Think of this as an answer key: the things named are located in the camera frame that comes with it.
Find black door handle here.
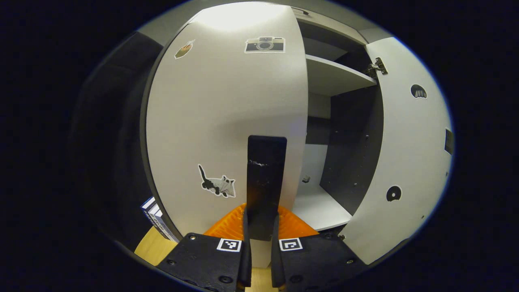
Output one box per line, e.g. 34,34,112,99
245,135,287,242

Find metal door hinge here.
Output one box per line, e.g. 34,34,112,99
366,57,389,78

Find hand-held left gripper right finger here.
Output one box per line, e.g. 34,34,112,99
270,205,368,292

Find white cabinet shelf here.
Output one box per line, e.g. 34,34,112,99
305,54,377,97
291,180,352,232

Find headphone sticker shoe cabinet door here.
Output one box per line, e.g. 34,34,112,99
339,36,455,266

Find camera sticker shoe cabinet door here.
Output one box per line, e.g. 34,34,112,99
140,2,309,268

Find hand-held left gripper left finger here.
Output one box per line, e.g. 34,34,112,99
156,203,253,292

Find black backdrop cloth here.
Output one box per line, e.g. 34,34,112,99
69,32,163,246

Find blue white box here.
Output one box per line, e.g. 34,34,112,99
141,197,180,243

